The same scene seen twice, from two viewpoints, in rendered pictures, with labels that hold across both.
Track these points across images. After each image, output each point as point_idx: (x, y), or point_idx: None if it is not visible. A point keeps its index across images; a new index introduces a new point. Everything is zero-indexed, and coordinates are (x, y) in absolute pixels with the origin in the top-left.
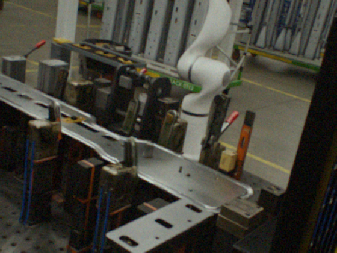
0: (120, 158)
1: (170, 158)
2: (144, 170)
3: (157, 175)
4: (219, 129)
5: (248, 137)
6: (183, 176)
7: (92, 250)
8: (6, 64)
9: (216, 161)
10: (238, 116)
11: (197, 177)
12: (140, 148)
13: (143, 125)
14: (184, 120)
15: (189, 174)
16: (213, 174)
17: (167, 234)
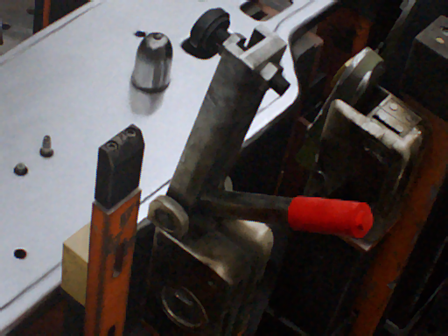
0: (104, 17)
1: (154, 139)
2: (31, 63)
3: (0, 89)
4: (185, 159)
5: (90, 237)
6: (13, 157)
7: None
8: None
9: (166, 277)
10: (343, 231)
11: (13, 193)
12: (212, 66)
13: (388, 71)
14: (404, 136)
15: (17, 167)
16: (56, 254)
17: None
